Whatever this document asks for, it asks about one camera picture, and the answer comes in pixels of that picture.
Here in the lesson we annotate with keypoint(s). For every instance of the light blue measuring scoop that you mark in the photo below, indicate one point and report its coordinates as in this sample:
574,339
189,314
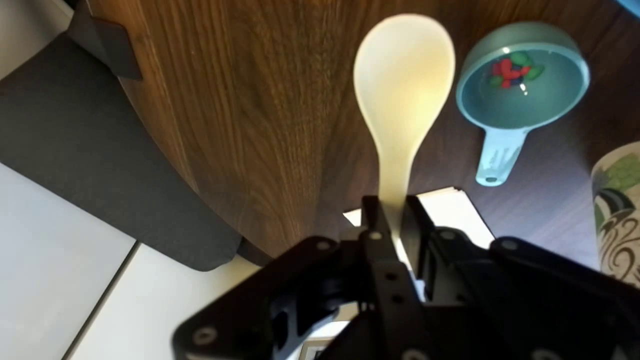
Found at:
500,157

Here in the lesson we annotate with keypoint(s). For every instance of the white paper napkin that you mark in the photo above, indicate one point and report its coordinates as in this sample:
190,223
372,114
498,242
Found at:
453,212

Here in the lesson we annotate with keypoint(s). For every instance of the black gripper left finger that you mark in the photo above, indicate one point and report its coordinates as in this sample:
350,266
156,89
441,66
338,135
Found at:
321,307

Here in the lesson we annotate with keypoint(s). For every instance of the white plastic spoon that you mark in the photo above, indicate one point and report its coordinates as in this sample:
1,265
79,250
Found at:
402,80

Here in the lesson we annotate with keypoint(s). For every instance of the round dark wooden table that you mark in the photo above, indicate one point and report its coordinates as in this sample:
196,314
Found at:
252,121

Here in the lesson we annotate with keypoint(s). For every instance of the small coloured beads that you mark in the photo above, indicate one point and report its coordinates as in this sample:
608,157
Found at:
512,73

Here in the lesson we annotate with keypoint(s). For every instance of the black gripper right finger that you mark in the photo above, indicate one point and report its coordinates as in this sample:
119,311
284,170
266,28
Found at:
521,307

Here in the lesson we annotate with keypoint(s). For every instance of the printed paper cup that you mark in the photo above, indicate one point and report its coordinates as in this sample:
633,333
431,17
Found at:
621,212

